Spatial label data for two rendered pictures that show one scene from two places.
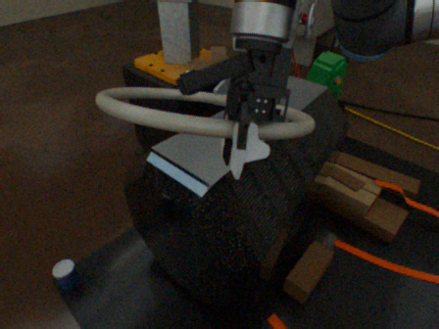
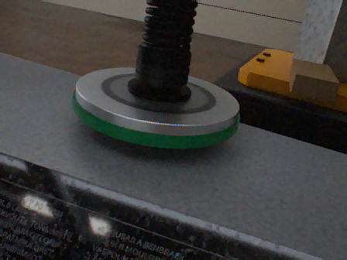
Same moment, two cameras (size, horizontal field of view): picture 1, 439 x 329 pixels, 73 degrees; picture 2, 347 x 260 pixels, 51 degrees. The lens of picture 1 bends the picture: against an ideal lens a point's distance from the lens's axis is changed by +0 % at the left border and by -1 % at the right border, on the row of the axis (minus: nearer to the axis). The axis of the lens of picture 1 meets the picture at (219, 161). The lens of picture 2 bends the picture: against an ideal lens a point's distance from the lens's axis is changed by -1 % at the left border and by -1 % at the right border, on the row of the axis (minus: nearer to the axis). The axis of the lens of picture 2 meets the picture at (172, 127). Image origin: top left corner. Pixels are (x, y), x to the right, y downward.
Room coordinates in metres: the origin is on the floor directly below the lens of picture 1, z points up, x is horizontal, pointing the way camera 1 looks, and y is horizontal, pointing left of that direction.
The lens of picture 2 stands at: (1.08, -0.61, 1.01)
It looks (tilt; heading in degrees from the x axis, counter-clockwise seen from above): 24 degrees down; 66
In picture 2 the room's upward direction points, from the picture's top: 9 degrees clockwise
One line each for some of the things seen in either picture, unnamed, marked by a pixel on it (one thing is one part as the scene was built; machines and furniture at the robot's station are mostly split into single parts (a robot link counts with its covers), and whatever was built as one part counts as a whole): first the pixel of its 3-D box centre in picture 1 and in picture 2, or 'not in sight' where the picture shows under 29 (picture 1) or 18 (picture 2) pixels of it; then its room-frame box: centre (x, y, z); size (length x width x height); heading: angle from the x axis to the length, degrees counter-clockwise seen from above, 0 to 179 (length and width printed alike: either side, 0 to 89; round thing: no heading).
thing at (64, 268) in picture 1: (67, 274); not in sight; (0.82, 0.79, 0.08); 0.10 x 0.10 x 0.13
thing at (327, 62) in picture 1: (326, 71); not in sight; (2.61, -0.97, 0.43); 0.35 x 0.35 x 0.87; 31
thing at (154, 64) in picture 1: (182, 62); (328, 79); (1.97, 0.25, 0.76); 0.49 x 0.49 x 0.05; 46
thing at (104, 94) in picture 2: not in sight; (158, 95); (1.25, -0.18, 0.85); 0.21 x 0.21 x 0.01
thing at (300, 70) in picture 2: (203, 68); (311, 78); (1.76, 0.10, 0.81); 0.20 x 0.10 x 0.05; 54
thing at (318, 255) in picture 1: (309, 270); not in sight; (0.85, -0.47, 0.07); 0.30 x 0.12 x 0.12; 139
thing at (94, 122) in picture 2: not in sight; (158, 97); (1.25, -0.18, 0.85); 0.22 x 0.22 x 0.04
